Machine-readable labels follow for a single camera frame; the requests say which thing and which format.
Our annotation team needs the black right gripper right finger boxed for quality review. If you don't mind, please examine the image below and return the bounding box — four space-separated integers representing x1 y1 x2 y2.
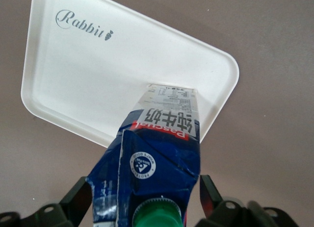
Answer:
199 174 243 222

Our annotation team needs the cream rectangular plastic tray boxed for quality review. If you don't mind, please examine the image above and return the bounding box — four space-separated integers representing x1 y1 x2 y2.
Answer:
20 0 240 148

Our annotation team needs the blue white milk carton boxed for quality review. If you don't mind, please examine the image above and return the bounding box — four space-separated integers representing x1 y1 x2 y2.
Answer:
84 83 202 227

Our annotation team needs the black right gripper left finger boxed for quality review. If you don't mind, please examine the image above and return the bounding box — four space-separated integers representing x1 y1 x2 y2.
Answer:
31 176 94 227

